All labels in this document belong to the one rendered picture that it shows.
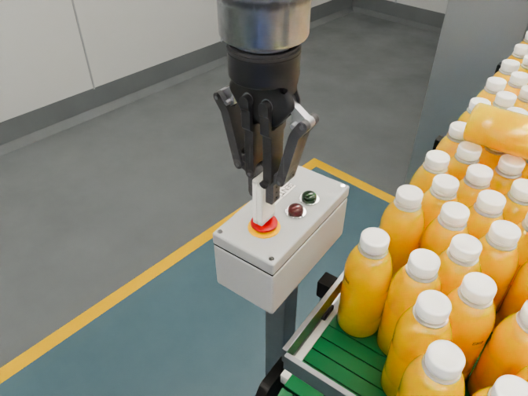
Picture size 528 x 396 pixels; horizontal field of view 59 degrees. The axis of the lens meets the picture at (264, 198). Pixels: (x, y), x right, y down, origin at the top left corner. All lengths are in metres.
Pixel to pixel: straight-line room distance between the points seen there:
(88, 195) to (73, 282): 0.60
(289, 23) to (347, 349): 0.49
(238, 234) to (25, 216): 2.04
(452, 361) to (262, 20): 0.39
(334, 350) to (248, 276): 0.20
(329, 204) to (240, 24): 0.32
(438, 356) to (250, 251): 0.25
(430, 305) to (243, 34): 0.36
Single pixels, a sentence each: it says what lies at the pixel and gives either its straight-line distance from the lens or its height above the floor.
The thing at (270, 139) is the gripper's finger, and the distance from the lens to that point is 0.52.
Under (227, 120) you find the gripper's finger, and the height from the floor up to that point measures 1.25.
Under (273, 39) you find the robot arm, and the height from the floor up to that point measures 1.37.
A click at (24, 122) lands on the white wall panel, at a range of 3.20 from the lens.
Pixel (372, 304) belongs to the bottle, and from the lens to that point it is 0.70.
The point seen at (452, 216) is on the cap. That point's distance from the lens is 0.71.
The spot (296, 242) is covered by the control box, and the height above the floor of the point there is 1.10.
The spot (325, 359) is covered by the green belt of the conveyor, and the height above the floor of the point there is 0.90.
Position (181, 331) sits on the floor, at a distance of 1.88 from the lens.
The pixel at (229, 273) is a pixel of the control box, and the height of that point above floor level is 1.04.
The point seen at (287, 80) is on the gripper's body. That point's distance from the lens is 0.47.
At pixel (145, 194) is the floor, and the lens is 2.52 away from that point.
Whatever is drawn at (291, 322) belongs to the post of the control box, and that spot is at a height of 0.85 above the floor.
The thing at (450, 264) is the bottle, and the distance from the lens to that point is 0.68.
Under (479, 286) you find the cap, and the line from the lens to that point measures 0.63.
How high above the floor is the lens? 1.52
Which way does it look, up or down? 39 degrees down
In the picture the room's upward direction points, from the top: straight up
